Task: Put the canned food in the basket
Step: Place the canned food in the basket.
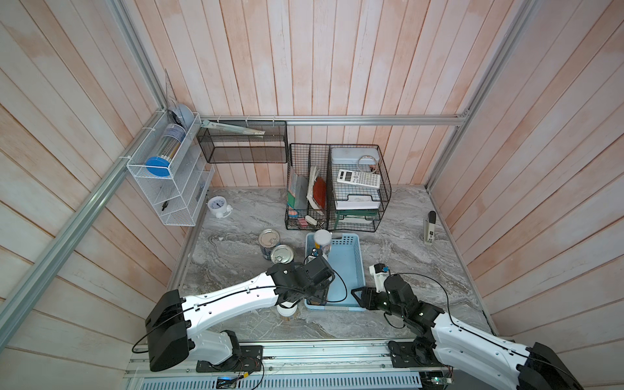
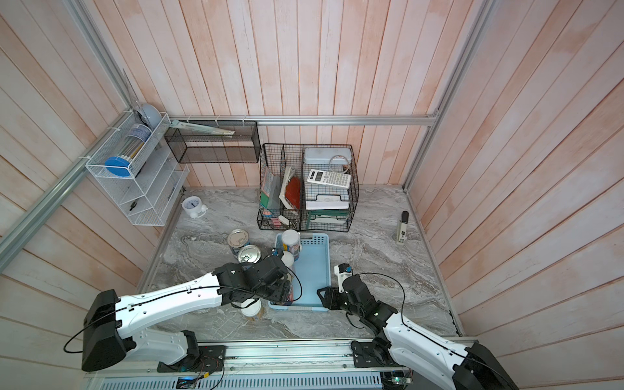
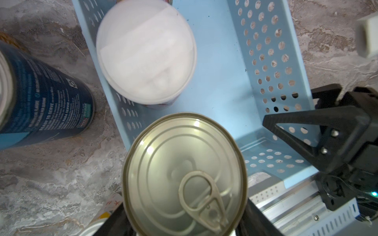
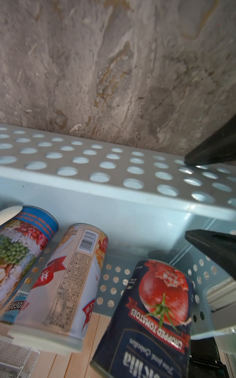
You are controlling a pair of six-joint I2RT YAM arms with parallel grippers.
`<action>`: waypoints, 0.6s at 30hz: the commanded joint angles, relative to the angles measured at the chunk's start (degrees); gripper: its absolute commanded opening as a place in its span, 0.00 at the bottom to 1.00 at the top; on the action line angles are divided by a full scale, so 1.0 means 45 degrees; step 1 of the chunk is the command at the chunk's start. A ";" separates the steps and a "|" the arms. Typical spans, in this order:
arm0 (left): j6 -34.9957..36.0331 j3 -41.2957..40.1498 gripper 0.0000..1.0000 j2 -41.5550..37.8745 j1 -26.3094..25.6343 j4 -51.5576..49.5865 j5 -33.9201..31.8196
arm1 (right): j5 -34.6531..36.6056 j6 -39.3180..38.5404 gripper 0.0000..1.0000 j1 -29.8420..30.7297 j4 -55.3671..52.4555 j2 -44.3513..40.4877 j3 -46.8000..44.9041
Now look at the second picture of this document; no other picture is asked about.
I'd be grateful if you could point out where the white lid red can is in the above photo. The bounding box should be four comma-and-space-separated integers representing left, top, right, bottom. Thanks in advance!
281, 251, 295, 271

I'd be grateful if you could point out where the small white alarm clock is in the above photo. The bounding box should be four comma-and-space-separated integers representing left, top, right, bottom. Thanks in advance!
181, 196, 208, 219

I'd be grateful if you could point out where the light blue plastic basket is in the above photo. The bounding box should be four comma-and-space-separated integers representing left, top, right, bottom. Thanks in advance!
268, 232, 332, 311

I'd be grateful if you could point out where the red booklet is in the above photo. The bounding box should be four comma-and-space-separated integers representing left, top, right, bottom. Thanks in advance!
284, 176, 302, 210

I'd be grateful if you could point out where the white lid yellow can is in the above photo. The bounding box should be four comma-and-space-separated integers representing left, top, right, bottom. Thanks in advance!
240, 298, 264, 321

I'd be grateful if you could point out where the white lid colourful can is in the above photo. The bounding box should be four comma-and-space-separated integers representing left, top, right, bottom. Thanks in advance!
281, 229, 301, 261

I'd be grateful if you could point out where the black wire desk organizer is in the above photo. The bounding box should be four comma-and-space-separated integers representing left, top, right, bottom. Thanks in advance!
257, 143, 359, 232

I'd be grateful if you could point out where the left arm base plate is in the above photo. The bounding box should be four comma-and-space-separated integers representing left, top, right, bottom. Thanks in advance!
157, 345, 226, 374

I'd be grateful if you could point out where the white calculator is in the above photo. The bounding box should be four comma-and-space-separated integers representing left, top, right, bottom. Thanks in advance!
306, 169, 352, 189

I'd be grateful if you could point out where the black mesh wall basket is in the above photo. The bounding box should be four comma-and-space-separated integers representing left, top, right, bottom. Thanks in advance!
164, 120, 261, 163

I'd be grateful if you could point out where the silver can blue yellow label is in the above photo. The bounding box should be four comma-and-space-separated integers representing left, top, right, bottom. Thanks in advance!
237, 245, 262, 263

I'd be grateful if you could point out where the grey blue round disc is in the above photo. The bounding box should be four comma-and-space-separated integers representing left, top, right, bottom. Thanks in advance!
136, 103, 162, 130

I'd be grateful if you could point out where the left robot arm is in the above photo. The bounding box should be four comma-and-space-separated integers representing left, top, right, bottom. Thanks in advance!
81, 255, 295, 372

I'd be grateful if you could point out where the blue lid clear tube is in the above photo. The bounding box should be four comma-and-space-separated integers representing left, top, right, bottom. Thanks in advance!
105, 123, 152, 177

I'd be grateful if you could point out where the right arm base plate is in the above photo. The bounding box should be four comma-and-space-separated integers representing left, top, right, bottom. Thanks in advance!
350, 341, 409, 370

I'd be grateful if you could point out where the white wire wall shelf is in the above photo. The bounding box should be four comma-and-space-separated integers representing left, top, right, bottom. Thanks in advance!
86, 112, 189, 227

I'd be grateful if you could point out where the white storage box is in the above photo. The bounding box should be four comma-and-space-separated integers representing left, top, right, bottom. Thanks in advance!
303, 146, 352, 165

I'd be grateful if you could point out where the green white ruler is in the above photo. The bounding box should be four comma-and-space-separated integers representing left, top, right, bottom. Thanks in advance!
170, 120, 236, 136

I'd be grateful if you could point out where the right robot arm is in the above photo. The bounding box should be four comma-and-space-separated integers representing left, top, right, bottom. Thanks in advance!
317, 275, 518, 389

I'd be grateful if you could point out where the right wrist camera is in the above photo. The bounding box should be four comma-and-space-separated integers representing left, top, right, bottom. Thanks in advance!
334, 263, 353, 293

